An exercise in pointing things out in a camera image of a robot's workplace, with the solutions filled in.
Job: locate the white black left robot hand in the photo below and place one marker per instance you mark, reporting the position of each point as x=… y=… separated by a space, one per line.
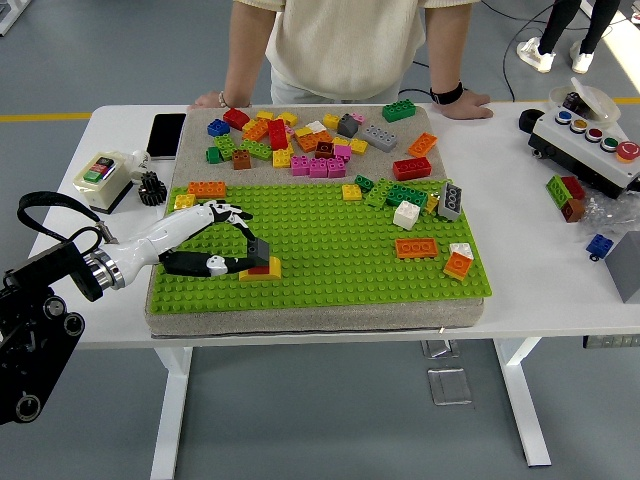
x=170 y=230

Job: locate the person's right hand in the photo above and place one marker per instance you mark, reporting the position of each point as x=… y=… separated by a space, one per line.
x=205 y=101

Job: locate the person's left hand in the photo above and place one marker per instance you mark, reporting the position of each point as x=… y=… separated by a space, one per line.
x=467 y=107

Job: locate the grey sloped brick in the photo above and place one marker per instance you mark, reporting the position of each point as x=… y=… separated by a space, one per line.
x=347 y=126
x=261 y=252

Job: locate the red square brick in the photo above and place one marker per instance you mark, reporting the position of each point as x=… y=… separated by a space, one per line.
x=259 y=270
x=236 y=118

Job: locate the yellow curved brick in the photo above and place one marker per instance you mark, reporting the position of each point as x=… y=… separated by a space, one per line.
x=274 y=270

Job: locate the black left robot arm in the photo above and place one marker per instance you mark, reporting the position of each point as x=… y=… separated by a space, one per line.
x=35 y=320

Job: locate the person's left forearm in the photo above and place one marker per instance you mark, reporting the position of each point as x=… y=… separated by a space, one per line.
x=447 y=50

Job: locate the person's right forearm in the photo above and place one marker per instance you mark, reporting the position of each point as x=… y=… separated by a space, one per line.
x=245 y=50

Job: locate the yellow square brick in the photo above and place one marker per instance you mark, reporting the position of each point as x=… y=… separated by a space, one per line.
x=358 y=146
x=331 y=121
x=341 y=141
x=183 y=202
x=431 y=205
x=288 y=119
x=351 y=192
x=265 y=115
x=281 y=158
x=302 y=132

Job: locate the orange long brick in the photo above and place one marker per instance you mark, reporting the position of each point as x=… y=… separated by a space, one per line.
x=307 y=142
x=416 y=248
x=422 y=145
x=256 y=130
x=206 y=189

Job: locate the dark green square brick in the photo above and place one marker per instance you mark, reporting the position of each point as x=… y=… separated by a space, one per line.
x=213 y=155
x=363 y=183

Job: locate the dark green long brick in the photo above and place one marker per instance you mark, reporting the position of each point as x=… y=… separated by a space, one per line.
x=400 y=111
x=407 y=195

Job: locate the brown square brick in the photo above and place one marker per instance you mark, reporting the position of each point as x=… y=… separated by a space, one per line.
x=324 y=149
x=241 y=160
x=574 y=211

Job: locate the lime green long brick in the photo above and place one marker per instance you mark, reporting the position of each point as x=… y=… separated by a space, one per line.
x=378 y=193
x=256 y=149

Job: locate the red long brick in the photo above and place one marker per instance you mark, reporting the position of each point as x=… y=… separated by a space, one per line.
x=412 y=169
x=574 y=187
x=278 y=134

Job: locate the grey long brick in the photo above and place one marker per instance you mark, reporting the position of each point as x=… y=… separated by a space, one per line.
x=380 y=138
x=449 y=202

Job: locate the pink square brick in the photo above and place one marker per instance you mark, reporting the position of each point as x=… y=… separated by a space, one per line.
x=358 y=118
x=300 y=166
x=336 y=168
x=318 y=168
x=343 y=151

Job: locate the white square brick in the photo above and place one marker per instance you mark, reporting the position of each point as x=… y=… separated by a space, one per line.
x=406 y=216
x=315 y=126
x=460 y=249

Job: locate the orange brick on yellow plate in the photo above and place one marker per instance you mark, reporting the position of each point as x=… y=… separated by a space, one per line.
x=456 y=267

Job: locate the green studded baseplate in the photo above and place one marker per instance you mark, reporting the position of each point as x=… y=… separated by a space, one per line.
x=350 y=285

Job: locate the black wristwatch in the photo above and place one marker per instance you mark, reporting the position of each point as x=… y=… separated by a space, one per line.
x=447 y=94

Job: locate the black gear wheel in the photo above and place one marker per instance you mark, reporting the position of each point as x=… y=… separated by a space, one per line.
x=151 y=189

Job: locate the black smartphone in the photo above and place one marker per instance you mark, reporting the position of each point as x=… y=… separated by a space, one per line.
x=166 y=136

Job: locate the black round roll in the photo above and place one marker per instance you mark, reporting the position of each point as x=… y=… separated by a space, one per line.
x=524 y=125

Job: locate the small white plastic piece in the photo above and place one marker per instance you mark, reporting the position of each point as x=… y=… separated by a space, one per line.
x=140 y=162

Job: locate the person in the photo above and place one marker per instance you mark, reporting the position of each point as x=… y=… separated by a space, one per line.
x=345 y=45
x=552 y=25

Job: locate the white control box coloured buttons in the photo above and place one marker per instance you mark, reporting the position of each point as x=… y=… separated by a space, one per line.
x=580 y=150

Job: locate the white round lidded container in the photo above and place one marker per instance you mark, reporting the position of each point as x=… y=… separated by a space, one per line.
x=602 y=105

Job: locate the grey cushion mat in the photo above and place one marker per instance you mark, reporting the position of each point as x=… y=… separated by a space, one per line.
x=310 y=322

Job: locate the clear plastic wrap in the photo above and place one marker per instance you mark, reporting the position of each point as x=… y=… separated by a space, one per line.
x=607 y=215

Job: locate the white table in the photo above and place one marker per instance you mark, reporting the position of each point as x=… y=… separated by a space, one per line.
x=525 y=300

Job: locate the grey box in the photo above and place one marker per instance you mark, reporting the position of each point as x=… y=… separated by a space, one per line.
x=625 y=272

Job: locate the clear floor plate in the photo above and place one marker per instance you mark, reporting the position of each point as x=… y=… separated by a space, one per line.
x=440 y=348
x=450 y=386

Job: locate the table control panel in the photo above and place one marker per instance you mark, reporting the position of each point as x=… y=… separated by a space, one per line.
x=610 y=342

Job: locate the beige red-green switch box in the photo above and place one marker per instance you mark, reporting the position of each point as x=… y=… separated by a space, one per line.
x=102 y=182

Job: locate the white metal frame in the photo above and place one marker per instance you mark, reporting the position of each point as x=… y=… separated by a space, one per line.
x=7 y=16

